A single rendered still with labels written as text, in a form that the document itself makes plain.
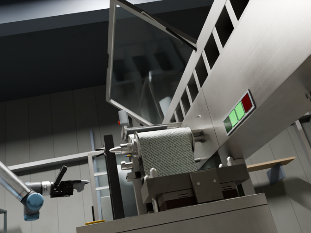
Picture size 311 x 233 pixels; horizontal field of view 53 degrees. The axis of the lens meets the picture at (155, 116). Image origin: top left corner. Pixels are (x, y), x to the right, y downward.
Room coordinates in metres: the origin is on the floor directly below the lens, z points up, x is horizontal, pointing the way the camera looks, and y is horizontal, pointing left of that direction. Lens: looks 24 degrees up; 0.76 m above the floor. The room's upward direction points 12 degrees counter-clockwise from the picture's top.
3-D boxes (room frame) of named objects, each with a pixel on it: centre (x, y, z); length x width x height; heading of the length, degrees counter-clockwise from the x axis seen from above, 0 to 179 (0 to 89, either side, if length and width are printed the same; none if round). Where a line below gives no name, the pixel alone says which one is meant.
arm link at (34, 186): (1.58, 0.72, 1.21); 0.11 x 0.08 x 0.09; 121
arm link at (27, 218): (1.57, 0.71, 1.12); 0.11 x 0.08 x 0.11; 31
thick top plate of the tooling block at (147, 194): (1.24, -0.09, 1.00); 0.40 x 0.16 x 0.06; 105
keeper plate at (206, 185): (1.16, -0.13, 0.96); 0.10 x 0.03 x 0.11; 105
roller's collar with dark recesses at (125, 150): (1.61, 0.20, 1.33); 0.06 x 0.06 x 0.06; 15
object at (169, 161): (1.35, -0.02, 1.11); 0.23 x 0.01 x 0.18; 105
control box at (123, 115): (1.92, 0.22, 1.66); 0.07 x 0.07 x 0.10; 88
